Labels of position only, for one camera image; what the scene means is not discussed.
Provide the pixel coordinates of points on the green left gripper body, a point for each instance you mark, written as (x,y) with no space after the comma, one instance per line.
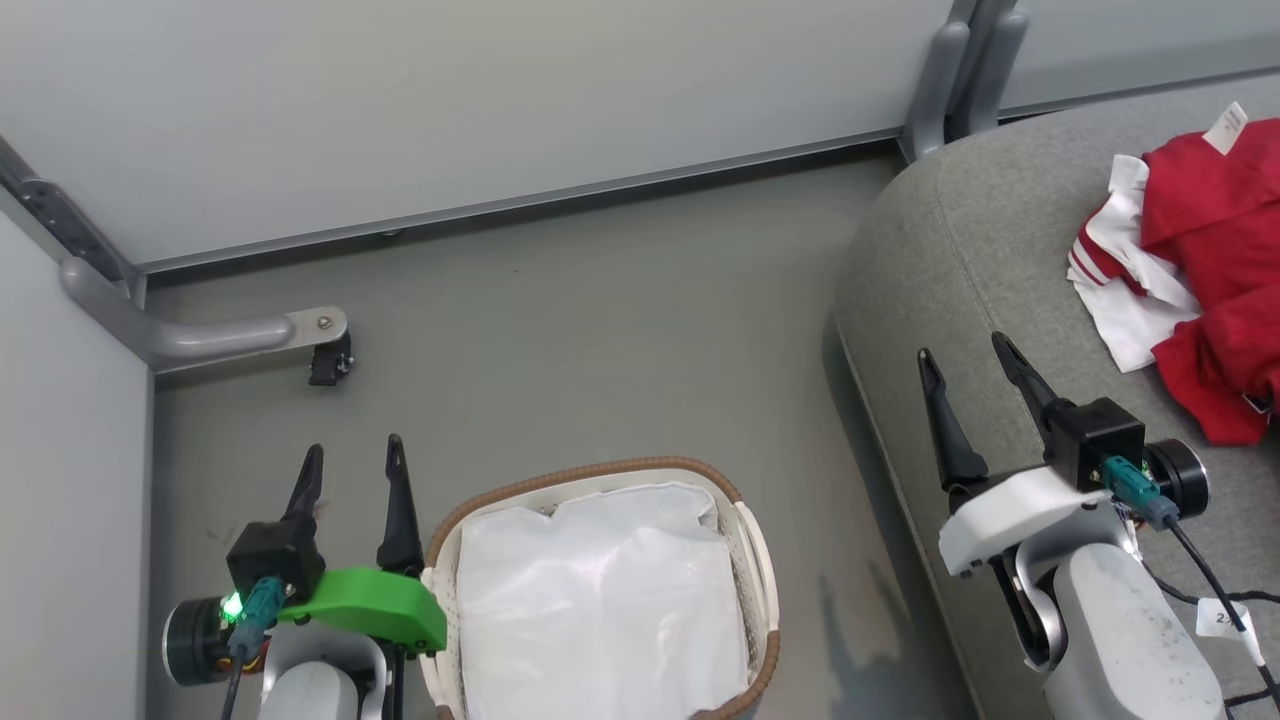
(370,598)

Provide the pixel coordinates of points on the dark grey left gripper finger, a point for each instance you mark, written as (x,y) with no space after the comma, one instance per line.
(401,520)
(306,495)

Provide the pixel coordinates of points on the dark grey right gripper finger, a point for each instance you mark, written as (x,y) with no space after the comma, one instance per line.
(1025,385)
(952,440)

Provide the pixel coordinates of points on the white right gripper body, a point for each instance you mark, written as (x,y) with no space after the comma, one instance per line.
(1010,515)

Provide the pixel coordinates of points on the red and white garment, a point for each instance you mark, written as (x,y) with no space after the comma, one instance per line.
(1220,230)

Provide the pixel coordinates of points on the grey fabric sofa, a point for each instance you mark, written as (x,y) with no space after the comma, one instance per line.
(1000,260)

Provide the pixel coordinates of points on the black caster wheel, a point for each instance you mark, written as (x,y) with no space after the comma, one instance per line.
(330,365)

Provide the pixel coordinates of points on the grey partition support foot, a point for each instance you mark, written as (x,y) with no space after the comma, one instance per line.
(200,337)

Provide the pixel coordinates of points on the white basket liner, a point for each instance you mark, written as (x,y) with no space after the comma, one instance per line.
(600,600)

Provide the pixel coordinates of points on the white laundry basket brown rim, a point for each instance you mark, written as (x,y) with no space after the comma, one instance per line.
(755,560)

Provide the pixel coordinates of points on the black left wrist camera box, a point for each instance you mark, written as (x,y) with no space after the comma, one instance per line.
(272,555)

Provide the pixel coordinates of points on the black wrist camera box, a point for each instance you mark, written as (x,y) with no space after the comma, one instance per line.
(272,555)
(1095,440)

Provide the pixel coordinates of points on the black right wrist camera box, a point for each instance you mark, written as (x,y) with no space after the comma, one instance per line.
(1095,440)

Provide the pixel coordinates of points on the teal left camera connector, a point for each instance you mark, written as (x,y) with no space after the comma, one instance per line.
(262,605)

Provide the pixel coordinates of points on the teal camera connector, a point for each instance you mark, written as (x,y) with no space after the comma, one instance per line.
(262,605)
(1135,485)

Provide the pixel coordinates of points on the teal right camera connector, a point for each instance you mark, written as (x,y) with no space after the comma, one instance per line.
(1135,485)

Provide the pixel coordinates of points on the grey partition bottom rail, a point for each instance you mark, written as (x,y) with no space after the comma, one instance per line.
(520,200)

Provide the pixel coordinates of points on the grey partition corner post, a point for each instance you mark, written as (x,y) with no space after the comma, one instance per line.
(60,220)

